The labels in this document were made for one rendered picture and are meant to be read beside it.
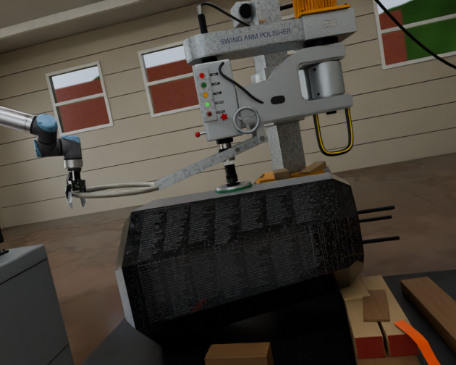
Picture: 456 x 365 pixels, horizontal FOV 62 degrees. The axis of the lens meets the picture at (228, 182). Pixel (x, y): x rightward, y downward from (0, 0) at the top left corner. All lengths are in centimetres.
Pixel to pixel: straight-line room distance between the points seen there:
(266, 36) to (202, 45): 36
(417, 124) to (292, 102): 648
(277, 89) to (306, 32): 34
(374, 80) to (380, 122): 85
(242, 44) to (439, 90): 683
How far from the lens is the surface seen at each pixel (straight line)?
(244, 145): 216
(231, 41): 217
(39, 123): 197
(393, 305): 202
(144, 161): 874
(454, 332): 207
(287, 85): 220
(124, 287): 206
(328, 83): 228
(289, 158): 284
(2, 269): 151
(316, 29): 229
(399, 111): 845
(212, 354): 197
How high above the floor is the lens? 112
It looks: 7 degrees down
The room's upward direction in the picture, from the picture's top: 11 degrees counter-clockwise
